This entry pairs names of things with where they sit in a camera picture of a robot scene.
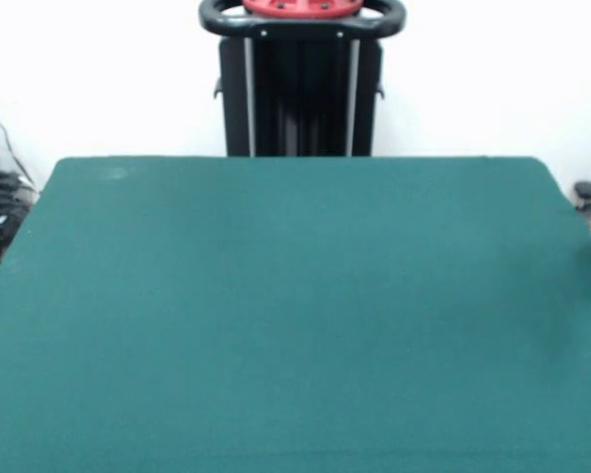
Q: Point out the dark green table cloth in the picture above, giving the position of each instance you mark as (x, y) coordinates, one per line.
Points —
(177, 320)

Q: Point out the black office chair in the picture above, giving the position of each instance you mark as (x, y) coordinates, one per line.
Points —
(585, 189)

